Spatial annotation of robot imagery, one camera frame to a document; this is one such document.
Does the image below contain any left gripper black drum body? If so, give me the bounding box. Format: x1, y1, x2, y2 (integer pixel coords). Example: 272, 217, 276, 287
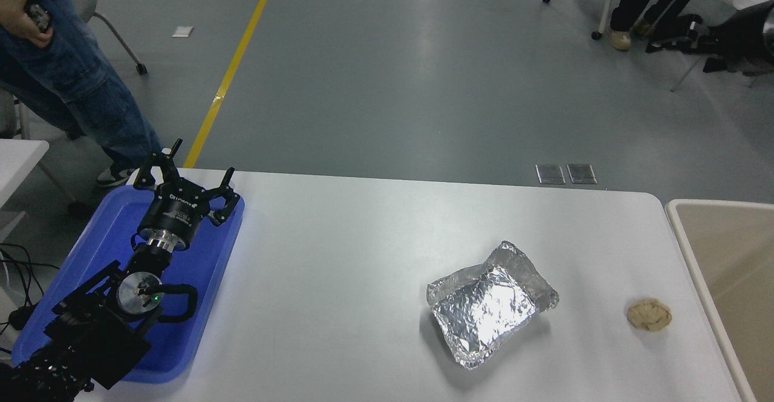
137, 183, 210, 251

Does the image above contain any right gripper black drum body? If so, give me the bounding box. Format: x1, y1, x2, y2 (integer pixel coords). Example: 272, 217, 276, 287
709, 18, 774, 58

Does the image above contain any small dark handheld device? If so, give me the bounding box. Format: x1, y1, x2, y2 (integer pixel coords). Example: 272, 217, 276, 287
27, 4, 53, 33

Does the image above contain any standing person's right hand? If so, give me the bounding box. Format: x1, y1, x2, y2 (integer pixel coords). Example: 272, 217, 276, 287
2, 5, 55, 50

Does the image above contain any blue plastic tray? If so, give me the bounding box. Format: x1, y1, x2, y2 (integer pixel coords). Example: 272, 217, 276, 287
11, 184, 246, 386

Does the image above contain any seated person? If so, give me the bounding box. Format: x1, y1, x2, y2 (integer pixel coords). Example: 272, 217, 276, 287
608, 0, 705, 51

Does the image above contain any white-framed wheeled chair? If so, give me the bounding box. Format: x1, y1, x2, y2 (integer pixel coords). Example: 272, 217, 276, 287
541, 0, 614, 40

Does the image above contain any standing person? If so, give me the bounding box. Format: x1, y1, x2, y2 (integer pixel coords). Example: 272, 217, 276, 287
0, 0, 163, 188

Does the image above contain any white side table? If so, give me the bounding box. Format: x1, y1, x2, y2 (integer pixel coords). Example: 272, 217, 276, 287
0, 139, 88, 219

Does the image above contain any grey wheeled chair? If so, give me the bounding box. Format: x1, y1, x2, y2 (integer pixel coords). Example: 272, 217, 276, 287
79, 0, 148, 76
0, 85, 31, 141

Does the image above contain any metal floor plate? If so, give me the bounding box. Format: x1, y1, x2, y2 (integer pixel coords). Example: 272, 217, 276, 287
567, 163, 598, 185
535, 164, 566, 185

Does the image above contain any black power plug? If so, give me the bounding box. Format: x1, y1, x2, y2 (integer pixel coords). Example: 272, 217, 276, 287
7, 306, 37, 332

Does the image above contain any large pale bin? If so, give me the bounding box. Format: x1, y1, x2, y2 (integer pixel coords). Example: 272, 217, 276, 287
664, 199, 774, 402

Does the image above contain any crumpled tan paper ball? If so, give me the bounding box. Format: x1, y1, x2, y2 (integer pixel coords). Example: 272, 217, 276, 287
626, 297, 673, 332

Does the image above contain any crumpled foil tray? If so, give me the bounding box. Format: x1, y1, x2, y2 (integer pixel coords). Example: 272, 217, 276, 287
425, 240, 559, 371

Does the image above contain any black cable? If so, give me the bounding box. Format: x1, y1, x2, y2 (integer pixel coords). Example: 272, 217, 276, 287
0, 244, 60, 307

